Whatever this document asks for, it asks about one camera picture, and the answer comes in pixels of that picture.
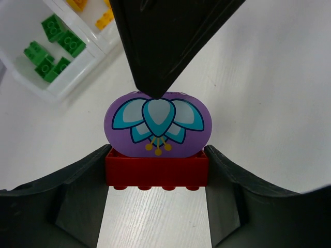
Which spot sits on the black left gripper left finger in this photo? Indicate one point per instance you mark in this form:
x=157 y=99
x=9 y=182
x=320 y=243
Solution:
x=62 y=209

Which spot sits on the clear plastic divided tray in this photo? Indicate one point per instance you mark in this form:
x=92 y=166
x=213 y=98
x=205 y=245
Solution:
x=21 y=24

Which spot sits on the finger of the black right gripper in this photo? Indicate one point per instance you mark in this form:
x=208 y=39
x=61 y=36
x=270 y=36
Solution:
x=161 y=37

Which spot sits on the green lego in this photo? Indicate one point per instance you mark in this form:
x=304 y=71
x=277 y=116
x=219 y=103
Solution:
x=35 y=53
x=71 y=43

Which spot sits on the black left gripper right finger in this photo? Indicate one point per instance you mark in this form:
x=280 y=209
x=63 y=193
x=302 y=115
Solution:
x=247 y=211

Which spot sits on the yellow half-round lego brick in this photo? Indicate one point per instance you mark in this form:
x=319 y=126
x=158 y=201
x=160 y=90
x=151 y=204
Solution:
x=107 y=2

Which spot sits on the red lego brick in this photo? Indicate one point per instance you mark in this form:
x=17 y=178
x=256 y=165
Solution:
x=168 y=173

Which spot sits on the purple paw print lego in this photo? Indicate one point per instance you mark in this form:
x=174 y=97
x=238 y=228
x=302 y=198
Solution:
x=175 y=126

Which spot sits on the green half-round lego brick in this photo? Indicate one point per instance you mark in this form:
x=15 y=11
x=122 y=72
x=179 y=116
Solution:
x=56 y=70

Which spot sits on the green lego brick in tray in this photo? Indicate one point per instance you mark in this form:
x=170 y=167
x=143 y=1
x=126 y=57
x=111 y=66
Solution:
x=53 y=28

